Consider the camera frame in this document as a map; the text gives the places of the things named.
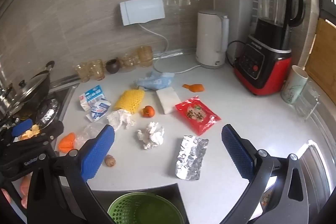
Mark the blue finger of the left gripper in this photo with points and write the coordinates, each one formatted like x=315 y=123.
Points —
x=21 y=128

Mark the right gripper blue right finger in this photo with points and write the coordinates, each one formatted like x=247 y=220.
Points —
x=240 y=152

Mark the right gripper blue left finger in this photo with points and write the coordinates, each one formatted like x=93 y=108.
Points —
x=93 y=152

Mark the brown nut shell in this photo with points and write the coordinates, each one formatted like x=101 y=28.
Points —
x=109 y=161

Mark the clear plastic wrap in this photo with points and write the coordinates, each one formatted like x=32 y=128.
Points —
x=89 y=132

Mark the orange carrot peel piece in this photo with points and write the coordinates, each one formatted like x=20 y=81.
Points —
x=67 y=143

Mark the alcohol wipes packet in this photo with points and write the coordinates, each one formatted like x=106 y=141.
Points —
x=98 y=110

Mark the white tissue ball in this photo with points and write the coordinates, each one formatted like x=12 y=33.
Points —
x=152 y=136

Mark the yellow foam fruit net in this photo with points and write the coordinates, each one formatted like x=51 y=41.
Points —
x=130 y=100

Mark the blue cleaning cloth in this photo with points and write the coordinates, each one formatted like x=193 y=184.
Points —
x=155 y=81

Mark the white paper towel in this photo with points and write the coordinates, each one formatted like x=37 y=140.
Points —
x=120 y=117

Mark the green plastic trash basket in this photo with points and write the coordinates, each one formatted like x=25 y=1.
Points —
x=141 y=207

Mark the person's left hand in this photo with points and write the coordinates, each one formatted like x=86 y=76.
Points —
x=24 y=188

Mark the food scraps pile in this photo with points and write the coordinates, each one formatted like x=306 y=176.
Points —
x=35 y=130

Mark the wok with glass lid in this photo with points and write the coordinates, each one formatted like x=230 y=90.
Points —
x=24 y=102

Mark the foil stove burner liner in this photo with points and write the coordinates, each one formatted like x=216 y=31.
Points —
x=47 y=112

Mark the crumpled aluminium foil bag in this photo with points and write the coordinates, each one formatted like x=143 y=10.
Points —
x=190 y=157

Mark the red snack packet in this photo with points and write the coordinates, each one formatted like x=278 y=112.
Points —
x=198 y=115

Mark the blue white milk carton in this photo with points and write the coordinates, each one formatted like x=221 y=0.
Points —
x=89 y=98

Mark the orange mandarin peel ball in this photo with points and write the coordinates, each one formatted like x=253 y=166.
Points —
x=148 y=112

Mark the amber glass cup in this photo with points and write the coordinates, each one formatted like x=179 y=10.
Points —
x=83 y=72
x=97 y=69

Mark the clear glass holder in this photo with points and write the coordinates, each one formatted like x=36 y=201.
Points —
x=308 y=100

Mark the flat orange peel piece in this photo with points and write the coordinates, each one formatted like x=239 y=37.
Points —
x=195 y=88

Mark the ceramic cup with drawing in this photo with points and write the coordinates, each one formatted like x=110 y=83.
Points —
x=294 y=84

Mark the red black blender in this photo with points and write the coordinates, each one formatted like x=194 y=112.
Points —
x=264 y=62

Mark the white sponge block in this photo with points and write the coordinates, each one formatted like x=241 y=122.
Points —
x=168 y=99

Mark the dark brown clay pot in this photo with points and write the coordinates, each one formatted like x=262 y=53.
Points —
x=112 y=66

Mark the glass teapot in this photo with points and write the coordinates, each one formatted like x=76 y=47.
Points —
x=129 y=62

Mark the stacked amber glass cups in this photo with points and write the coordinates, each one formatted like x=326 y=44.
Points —
x=145 y=55

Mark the wooden cutting board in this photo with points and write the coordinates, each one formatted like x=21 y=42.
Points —
x=321 y=62

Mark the white electric kettle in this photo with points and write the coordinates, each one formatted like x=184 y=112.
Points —
x=212 y=38

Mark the white wall socket box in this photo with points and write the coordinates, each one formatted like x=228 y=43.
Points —
x=141 y=11

